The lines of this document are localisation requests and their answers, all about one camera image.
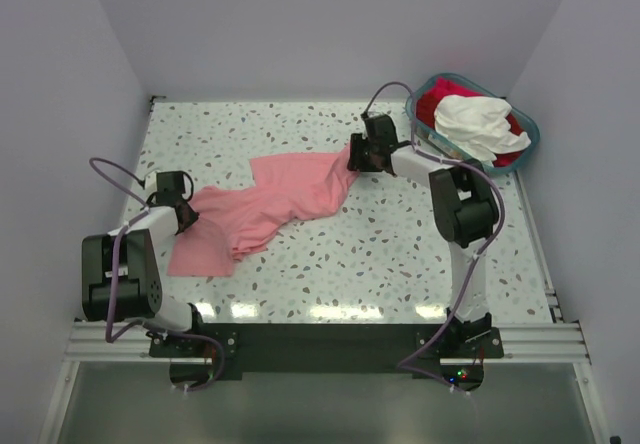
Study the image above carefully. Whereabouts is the pink t shirt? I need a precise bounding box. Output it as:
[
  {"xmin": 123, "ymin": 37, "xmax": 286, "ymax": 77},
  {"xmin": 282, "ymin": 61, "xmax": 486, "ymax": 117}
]
[{"xmin": 167, "ymin": 148, "xmax": 358, "ymax": 277}]

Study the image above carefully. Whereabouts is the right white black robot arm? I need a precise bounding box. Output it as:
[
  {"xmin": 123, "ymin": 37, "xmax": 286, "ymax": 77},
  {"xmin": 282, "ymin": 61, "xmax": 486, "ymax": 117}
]
[{"xmin": 347, "ymin": 113, "xmax": 504, "ymax": 357}]

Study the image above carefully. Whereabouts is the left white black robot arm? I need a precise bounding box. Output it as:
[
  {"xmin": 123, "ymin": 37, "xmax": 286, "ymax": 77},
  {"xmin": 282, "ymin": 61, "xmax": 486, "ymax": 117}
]
[{"xmin": 81, "ymin": 171, "xmax": 207, "ymax": 356}]

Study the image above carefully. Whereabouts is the white t shirt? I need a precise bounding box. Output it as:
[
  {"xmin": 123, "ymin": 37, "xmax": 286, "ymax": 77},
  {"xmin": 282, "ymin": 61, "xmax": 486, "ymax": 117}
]
[{"xmin": 434, "ymin": 95, "xmax": 531, "ymax": 163}]

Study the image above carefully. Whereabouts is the teal plastic basket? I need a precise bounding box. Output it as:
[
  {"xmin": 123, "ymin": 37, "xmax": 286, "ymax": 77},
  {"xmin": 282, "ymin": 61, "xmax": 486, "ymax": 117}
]
[{"xmin": 405, "ymin": 73, "xmax": 540, "ymax": 176}]

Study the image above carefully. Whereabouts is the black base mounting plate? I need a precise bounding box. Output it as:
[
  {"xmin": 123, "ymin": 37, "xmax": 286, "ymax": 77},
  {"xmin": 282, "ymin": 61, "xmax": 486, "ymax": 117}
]
[{"xmin": 146, "ymin": 323, "xmax": 505, "ymax": 390}]

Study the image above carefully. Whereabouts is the aluminium frame rail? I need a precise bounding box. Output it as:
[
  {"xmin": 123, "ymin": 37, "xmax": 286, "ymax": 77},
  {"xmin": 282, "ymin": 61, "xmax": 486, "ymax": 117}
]
[{"xmin": 40, "ymin": 234, "xmax": 594, "ymax": 443}]

